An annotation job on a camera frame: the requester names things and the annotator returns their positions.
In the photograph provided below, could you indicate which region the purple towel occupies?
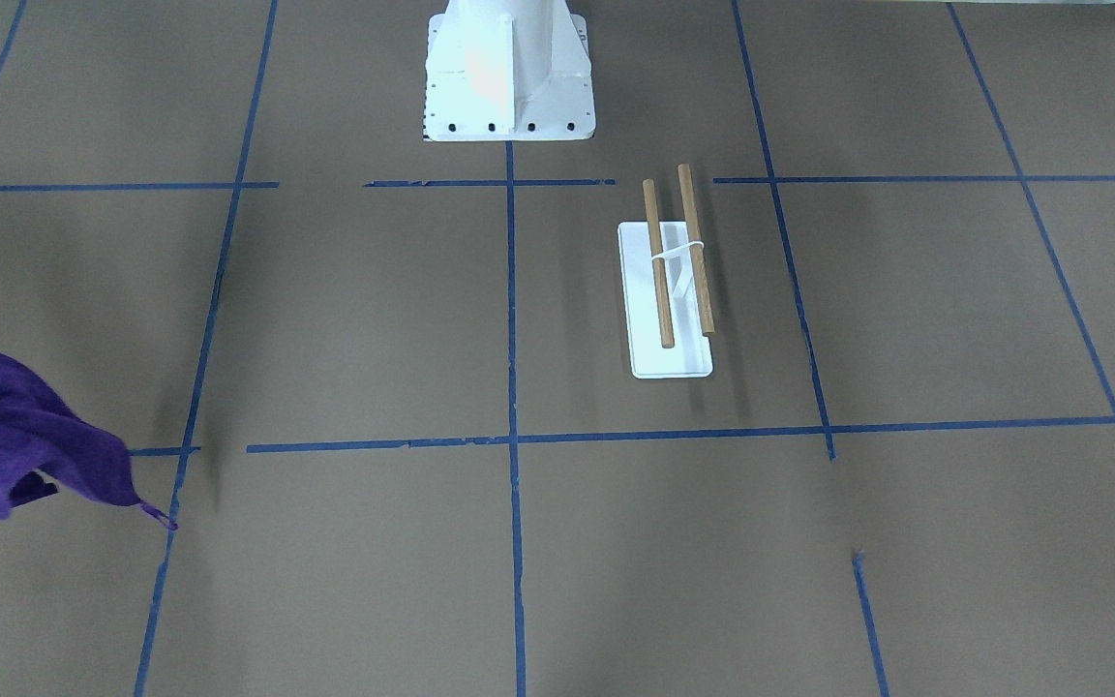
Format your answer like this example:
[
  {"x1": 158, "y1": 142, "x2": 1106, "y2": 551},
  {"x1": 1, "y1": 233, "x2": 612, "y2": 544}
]
[{"x1": 0, "y1": 354, "x2": 178, "y2": 530}]

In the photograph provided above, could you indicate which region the wooden rack bar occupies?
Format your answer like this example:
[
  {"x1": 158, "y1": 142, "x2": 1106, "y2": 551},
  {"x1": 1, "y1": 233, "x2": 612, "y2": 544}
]
[
  {"x1": 642, "y1": 178, "x2": 676, "y2": 349},
  {"x1": 677, "y1": 163, "x2": 716, "y2": 337}
]

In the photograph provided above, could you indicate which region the white towel rack base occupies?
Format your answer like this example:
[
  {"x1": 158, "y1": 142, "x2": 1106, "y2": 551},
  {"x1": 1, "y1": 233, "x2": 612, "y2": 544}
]
[{"x1": 617, "y1": 221, "x2": 715, "y2": 380}]

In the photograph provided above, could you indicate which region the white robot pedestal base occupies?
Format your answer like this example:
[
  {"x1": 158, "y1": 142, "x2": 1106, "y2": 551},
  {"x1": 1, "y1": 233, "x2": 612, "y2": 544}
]
[{"x1": 421, "y1": 1, "x2": 597, "y2": 142}]

